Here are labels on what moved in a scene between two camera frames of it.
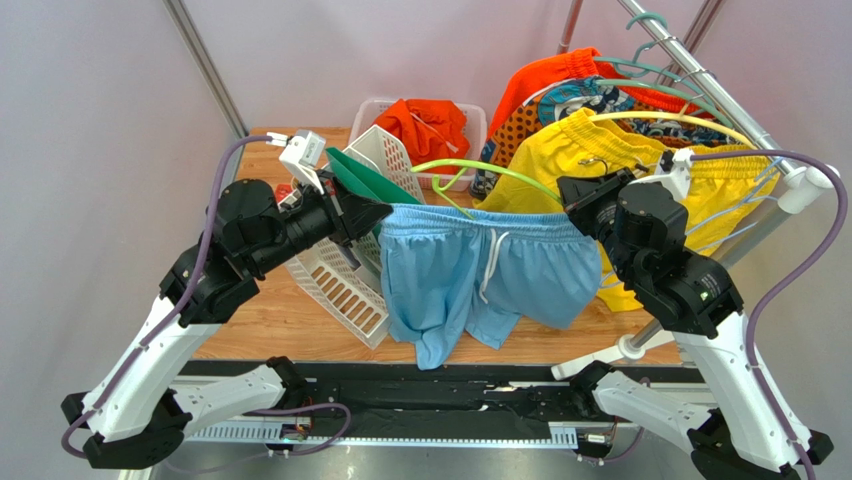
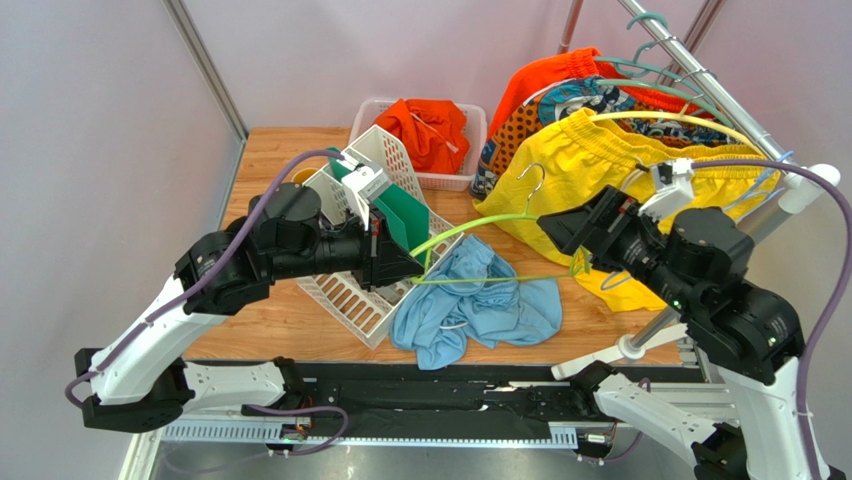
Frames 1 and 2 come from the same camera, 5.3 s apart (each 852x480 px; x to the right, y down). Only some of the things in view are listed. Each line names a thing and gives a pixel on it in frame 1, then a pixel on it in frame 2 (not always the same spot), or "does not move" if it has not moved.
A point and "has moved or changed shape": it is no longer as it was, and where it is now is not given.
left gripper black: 349,217 -> 386,261
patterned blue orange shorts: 544,105 does not move
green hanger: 483,165 -> 424,250
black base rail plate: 452,403 does not move
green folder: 367,180 -> 408,215
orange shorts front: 432,130 does not move
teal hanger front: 669,93 does not move
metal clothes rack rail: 797,192 does not move
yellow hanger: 674,115 does not move
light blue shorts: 451,272 has moved or changed shape
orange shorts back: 585,63 does not move
